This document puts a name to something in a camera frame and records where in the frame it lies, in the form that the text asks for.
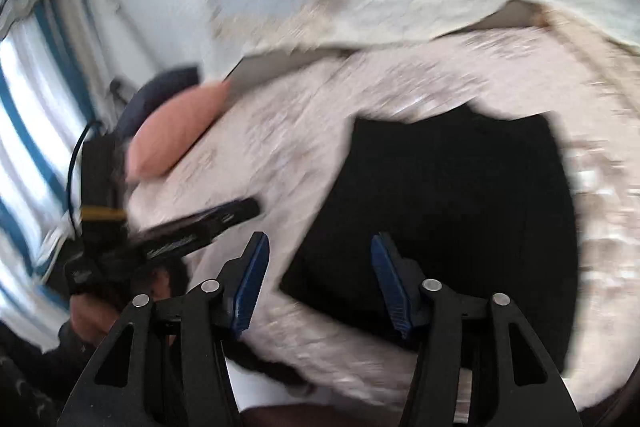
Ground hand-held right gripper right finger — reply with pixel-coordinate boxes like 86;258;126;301
370;231;583;427

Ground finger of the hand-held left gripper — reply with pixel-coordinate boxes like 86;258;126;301
134;197;262;261

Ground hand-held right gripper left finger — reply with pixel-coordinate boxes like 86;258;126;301
57;231;271;427

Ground black pants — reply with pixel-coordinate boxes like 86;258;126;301
279;104;581;373

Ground person's left forearm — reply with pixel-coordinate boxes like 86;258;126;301
0;322;101;427

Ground person's left hand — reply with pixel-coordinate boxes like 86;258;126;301
69;266;177;349

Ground pink cushion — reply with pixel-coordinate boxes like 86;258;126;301
125;80;233;183

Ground blue white striped curtain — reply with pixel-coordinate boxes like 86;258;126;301
0;0;108;348

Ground pink floral quilted bedspread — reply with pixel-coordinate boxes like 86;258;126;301
127;27;640;413

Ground dark blue cushion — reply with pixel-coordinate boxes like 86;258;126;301
120;66;201;143

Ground black cable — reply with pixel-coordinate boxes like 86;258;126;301
67;120;103;238

